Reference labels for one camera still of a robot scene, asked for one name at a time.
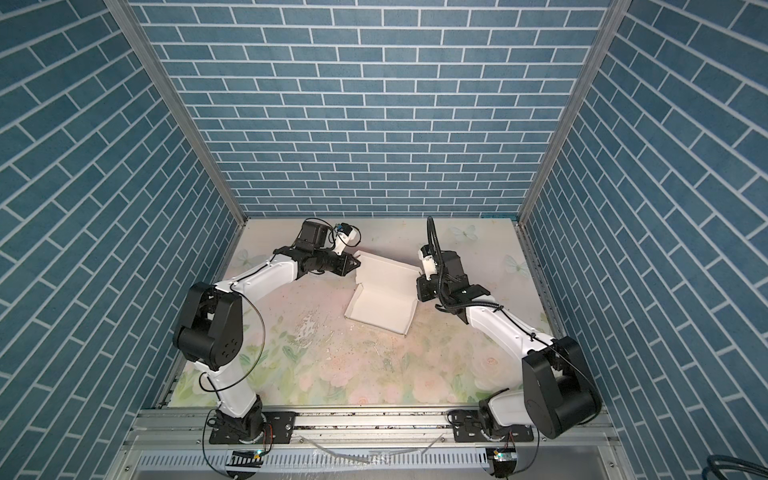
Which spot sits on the left circuit board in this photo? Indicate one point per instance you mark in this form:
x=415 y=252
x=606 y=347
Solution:
x=243 y=459

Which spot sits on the circuit board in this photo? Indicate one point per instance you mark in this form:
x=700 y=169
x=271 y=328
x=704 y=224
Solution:
x=243 y=459
x=502 y=461

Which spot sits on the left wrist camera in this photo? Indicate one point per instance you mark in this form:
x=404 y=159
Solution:
x=344 y=236

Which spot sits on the aluminium corner post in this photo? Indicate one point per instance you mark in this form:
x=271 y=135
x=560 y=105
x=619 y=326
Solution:
x=129 y=25
x=594 y=59

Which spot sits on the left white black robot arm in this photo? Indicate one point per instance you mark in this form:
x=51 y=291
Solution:
x=210 y=327

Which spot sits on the right circuit board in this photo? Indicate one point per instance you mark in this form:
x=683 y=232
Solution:
x=502 y=461

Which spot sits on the aluminium front rail frame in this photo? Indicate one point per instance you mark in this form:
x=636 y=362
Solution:
x=174 y=444

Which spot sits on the right aluminium corner post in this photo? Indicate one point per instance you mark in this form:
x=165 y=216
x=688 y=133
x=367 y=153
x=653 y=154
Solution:
x=594 y=59

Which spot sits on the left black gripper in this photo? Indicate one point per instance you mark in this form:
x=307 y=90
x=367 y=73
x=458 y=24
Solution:
x=344 y=266

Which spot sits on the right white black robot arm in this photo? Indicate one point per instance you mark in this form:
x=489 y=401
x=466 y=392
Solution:
x=558 y=390

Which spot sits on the white paper box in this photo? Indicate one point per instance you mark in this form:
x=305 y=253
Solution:
x=385 y=296

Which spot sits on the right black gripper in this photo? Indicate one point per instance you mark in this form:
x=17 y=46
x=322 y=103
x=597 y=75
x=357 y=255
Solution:
x=424 y=294

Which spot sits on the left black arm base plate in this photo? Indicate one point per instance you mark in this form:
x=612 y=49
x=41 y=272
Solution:
x=267 y=428

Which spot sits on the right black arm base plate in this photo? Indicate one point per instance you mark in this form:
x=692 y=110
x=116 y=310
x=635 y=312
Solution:
x=474 y=426

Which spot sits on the left aluminium corner post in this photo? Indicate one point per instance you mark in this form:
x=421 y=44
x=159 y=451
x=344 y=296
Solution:
x=129 y=25

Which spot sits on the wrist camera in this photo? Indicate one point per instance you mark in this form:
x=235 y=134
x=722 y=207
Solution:
x=428 y=261
x=344 y=236

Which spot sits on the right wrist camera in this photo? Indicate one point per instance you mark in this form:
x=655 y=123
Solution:
x=428 y=261

